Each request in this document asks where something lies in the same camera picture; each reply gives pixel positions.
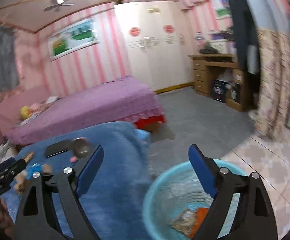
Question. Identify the pink plush toy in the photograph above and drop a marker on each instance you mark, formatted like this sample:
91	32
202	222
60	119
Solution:
36	106

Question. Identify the large framed wall poster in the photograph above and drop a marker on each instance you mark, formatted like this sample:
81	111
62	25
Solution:
72	40

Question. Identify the blue crumpled wrapper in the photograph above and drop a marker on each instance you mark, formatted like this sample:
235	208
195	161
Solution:
37	170

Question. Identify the orange snack packet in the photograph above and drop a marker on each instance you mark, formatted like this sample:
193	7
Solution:
201	216

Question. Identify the pink headboard cover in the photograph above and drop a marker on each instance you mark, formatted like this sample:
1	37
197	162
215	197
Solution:
14	100

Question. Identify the black smartphone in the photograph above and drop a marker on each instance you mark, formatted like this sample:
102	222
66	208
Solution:
57	148

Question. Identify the dark hanging coat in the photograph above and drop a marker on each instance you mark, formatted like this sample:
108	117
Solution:
242	30

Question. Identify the brown scrap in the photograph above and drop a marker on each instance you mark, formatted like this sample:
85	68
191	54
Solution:
47	170
19	185
29	156

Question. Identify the white wardrobe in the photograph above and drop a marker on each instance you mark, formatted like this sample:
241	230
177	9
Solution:
155	47

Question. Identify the blue fleece blanket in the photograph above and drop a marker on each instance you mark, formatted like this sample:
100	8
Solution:
120	180

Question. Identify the light blue plastic basket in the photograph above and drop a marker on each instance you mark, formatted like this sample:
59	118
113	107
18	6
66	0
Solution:
160	200

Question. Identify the floral curtain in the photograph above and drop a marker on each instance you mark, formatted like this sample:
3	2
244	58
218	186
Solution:
276	85

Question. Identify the small pink scrap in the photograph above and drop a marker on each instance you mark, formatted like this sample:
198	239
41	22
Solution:
73	159

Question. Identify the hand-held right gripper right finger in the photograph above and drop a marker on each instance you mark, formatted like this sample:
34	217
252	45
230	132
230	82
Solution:
202	172

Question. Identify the white ceiling fan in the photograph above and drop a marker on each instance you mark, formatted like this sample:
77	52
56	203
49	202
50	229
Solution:
60	3

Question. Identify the brown printed packet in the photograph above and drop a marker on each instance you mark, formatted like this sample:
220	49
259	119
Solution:
183	221

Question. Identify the wooden desk with drawers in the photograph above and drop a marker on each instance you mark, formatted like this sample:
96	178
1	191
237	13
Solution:
202	75

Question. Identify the black box with label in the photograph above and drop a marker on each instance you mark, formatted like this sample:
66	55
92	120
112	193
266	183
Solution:
218	90

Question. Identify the yellow duck plush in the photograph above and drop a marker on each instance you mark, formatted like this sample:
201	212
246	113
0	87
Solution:
26	112

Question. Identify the small metal cup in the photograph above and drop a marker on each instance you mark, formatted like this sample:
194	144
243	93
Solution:
81	148

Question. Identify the bed with purple bedspread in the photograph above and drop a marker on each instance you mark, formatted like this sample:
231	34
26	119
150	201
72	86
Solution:
97	105

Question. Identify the grey hanging cloth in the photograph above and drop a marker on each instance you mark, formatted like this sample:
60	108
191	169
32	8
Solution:
3	60

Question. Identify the white folded cloth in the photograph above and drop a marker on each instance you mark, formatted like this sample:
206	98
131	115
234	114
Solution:
51	100

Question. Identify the white stand base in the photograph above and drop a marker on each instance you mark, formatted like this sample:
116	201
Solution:
253	115

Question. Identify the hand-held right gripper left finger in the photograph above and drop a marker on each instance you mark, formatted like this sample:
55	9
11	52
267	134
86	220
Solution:
90	172

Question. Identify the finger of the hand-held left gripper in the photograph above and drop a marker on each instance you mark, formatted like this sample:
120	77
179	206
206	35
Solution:
12	168

